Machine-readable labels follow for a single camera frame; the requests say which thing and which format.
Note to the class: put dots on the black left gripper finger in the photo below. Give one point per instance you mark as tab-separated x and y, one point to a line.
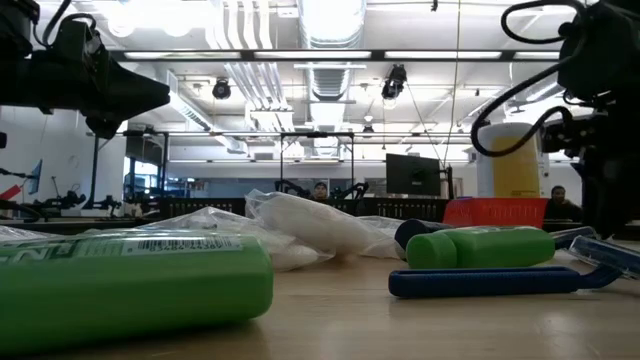
135	95

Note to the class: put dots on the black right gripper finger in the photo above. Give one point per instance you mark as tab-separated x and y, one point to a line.
617	220

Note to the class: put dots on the green shampoo bottle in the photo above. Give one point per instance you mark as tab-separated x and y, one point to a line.
125	295
480	249

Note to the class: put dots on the clear vanity pack bag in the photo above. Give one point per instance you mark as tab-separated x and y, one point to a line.
295	256
20	233
380	223
320	225

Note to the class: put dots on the dark toiletry tube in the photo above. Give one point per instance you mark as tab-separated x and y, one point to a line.
415	232

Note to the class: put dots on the black background robot arm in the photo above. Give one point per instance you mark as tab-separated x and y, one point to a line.
292	187
352	190
55	202

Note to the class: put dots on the person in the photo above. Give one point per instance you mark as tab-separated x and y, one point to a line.
560	205
320	191

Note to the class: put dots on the black ceiling spotlight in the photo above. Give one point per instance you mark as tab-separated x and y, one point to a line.
221	90

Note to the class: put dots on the white yellow wipes canister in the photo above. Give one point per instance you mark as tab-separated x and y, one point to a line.
520	170

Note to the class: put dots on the blue background monitor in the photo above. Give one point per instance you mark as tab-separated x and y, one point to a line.
35	177

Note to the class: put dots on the red background object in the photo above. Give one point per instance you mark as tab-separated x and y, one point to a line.
10	192

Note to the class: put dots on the red slotted plastic basket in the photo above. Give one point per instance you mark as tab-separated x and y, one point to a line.
495	212

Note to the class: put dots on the black computer monitor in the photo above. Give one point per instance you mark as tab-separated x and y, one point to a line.
412	175

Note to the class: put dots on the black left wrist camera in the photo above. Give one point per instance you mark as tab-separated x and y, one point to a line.
77	37

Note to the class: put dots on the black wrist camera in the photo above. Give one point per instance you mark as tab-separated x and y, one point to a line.
77	37
562	135

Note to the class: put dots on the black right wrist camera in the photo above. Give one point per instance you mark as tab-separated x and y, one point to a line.
562	135

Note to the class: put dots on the black background rig frame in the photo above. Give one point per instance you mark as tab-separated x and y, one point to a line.
315	134
95	170

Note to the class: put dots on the black hanging camera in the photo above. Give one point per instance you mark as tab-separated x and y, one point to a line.
395	82

